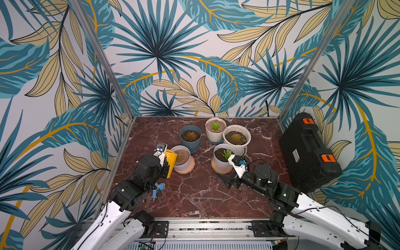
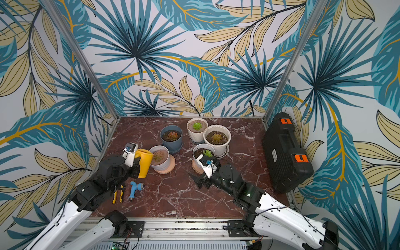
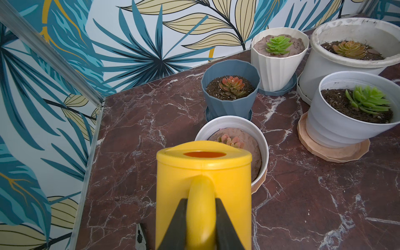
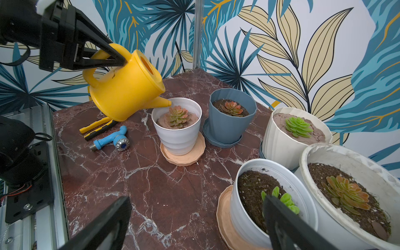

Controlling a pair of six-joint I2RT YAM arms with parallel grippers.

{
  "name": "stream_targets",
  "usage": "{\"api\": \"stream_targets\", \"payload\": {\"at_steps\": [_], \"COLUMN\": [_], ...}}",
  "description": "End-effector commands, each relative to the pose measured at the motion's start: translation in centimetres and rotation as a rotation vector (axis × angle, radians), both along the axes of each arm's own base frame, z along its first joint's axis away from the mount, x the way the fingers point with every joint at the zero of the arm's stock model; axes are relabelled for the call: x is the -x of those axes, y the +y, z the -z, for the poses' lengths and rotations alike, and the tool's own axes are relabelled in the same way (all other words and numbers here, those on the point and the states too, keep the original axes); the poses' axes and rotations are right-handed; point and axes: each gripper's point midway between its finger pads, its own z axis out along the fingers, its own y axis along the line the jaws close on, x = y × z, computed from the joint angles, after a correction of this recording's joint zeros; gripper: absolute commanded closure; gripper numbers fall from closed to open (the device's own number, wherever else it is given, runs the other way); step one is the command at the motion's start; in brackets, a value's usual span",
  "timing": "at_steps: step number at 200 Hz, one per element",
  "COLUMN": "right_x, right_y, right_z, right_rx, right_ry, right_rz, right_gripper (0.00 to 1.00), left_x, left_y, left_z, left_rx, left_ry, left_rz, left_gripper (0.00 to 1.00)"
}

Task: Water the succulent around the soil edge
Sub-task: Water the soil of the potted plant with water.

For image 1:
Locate yellow plastic watering can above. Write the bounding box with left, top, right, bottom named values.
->
left=165, top=150, right=178, bottom=179

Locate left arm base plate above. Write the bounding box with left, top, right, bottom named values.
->
left=147, top=220, right=169, bottom=239

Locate aluminium front rail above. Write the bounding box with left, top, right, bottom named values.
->
left=74, top=218, right=341, bottom=250

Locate small white pot green succulent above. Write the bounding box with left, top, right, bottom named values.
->
left=211, top=143, right=236, bottom=174

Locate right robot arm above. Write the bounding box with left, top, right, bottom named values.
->
left=218, top=164, right=381, bottom=250

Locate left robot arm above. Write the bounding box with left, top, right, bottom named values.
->
left=72, top=152, right=169, bottom=250

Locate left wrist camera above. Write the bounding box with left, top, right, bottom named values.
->
left=153, top=143, right=167, bottom=167

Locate right aluminium frame post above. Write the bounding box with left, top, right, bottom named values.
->
left=278, top=1, right=355, bottom=125

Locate blue spray nozzle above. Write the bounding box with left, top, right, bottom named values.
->
left=152, top=183, right=165, bottom=202

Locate large white pot yellow succulent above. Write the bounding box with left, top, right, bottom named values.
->
left=222, top=125, right=251, bottom=155

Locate blue pot red succulent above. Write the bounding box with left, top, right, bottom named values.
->
left=180, top=125, right=202, bottom=154

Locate white ribbed pot green succulent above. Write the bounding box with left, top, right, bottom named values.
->
left=205, top=117, right=227, bottom=145

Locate left aluminium frame post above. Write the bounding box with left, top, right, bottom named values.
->
left=69, top=0, right=134, bottom=122

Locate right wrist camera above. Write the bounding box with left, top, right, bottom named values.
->
left=228, top=154, right=248, bottom=179

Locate black tool case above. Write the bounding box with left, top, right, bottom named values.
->
left=279, top=112, right=342, bottom=193

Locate white pot pink succulent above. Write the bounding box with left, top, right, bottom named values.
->
left=171, top=145, right=195, bottom=175

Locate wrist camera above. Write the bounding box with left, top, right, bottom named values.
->
left=228, top=154, right=248, bottom=179
left=153, top=143, right=167, bottom=167

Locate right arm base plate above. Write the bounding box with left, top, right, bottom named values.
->
left=248, top=220, right=292, bottom=238

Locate aluminium frame post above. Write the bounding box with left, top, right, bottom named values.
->
left=69, top=0, right=134, bottom=122
left=278, top=1, right=355, bottom=125

